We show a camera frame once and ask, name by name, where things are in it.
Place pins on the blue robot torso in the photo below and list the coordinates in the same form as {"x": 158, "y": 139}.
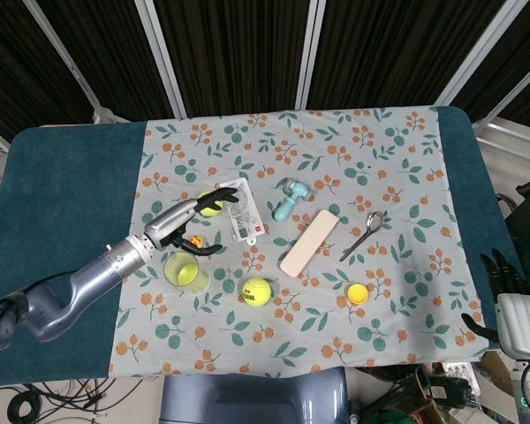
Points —
{"x": 252, "y": 397}

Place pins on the floral patterned tablecloth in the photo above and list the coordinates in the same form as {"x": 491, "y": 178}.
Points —
{"x": 291, "y": 335}

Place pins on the cardboard box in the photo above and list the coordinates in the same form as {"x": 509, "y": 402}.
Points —
{"x": 424, "y": 402}

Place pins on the small orange toy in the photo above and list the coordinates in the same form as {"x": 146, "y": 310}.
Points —
{"x": 196, "y": 240}

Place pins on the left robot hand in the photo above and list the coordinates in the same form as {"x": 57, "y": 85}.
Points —
{"x": 165, "y": 223}

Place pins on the tennis ball with black print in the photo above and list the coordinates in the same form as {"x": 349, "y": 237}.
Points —
{"x": 256, "y": 290}

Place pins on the metal spoon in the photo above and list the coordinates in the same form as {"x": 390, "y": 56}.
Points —
{"x": 362, "y": 236}

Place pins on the beige rectangular case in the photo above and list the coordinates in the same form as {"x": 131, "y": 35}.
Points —
{"x": 310, "y": 242}

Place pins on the black spare robot hand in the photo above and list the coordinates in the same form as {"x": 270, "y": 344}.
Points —
{"x": 450, "y": 391}

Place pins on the packaged clear ruler set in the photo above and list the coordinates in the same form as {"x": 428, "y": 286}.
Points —
{"x": 244, "y": 216}

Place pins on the yellow bottle cap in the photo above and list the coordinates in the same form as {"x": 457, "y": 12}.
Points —
{"x": 358, "y": 293}

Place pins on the plain yellow tennis ball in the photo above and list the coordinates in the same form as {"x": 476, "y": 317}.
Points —
{"x": 209, "y": 204}

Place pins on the teal table cover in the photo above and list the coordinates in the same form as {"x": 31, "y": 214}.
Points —
{"x": 57, "y": 185}

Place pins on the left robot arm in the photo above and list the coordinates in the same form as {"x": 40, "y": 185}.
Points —
{"x": 62, "y": 289}

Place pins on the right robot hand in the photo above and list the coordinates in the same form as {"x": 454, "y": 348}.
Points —
{"x": 514, "y": 305}

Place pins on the clear yellow plastic cup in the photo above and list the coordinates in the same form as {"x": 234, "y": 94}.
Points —
{"x": 183, "y": 271}

